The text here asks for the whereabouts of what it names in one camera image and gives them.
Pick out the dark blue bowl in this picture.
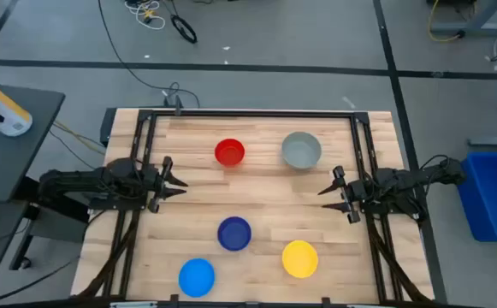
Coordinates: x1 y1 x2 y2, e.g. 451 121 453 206
216 216 252 252

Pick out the large grey bowl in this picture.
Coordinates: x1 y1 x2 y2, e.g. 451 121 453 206
281 131 322 170

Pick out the blue plastic bin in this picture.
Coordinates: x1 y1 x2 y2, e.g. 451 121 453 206
456 151 497 243

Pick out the dark grey side table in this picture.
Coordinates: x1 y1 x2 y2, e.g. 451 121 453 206
0 83 67 204

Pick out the white and yellow canister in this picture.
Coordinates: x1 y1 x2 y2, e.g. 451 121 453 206
0 74 33 138

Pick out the grey desk foot bar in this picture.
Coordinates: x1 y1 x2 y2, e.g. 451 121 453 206
467 136 497 148

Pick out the red bowl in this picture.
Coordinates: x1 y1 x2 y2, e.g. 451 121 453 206
214 138 246 168

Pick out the black side table base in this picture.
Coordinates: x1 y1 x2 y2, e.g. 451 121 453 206
8 175 91 271

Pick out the black aluminium table frame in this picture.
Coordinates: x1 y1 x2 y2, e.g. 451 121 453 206
74 109 436 305

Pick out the light blue bowl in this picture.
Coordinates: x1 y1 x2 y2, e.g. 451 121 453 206
178 258 216 299

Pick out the black coiled cable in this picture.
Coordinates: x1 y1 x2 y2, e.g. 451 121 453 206
169 15 198 44

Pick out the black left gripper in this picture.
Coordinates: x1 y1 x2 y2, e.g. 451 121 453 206
143 156 189 214

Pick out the yellow bowl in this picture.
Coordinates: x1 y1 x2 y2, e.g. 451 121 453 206
281 240 319 279

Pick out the thin yellow cable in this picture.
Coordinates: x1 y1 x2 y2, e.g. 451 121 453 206
52 121 107 154

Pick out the long black floor cable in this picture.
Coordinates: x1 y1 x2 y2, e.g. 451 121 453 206
97 0 201 109

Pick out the yellow floor cable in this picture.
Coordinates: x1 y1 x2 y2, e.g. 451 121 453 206
427 0 463 44

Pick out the grey desk leg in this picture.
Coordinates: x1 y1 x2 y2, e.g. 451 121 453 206
426 0 497 38

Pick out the white cable bundle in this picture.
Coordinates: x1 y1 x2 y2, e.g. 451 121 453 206
123 0 167 31

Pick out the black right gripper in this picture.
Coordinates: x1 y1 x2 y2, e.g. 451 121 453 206
317 165 376 225

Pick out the black cable clamp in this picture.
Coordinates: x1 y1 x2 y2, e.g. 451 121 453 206
163 94 185 117

